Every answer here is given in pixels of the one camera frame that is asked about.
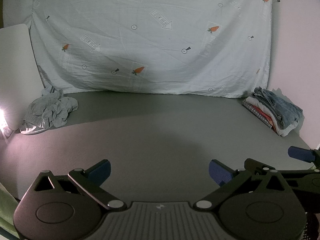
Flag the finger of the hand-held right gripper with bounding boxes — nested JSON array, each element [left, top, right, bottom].
[[244, 158, 320, 180], [287, 146, 320, 164]]

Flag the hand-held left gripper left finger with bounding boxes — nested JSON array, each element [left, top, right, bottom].
[[25, 159, 127, 211]]

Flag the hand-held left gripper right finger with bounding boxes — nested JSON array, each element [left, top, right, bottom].
[[194, 159, 294, 210]]

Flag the grey cotton garment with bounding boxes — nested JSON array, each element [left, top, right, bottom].
[[41, 89, 79, 128]]

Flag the folded blue jeans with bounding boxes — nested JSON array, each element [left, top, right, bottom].
[[254, 87, 303, 128]]

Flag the grey shorts with white waistband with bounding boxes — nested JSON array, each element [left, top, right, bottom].
[[19, 97, 54, 135]]

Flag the light blue striped cloth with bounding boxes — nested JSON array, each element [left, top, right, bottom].
[[41, 85, 57, 97]]

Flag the green cloth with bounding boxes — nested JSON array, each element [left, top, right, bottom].
[[0, 180, 20, 239]]

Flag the white power strip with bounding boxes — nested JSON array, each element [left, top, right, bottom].
[[0, 120, 14, 138]]

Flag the white pillow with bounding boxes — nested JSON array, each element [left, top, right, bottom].
[[0, 24, 40, 130]]

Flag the carrot printed pale sheet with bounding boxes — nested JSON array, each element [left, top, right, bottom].
[[29, 0, 273, 98]]

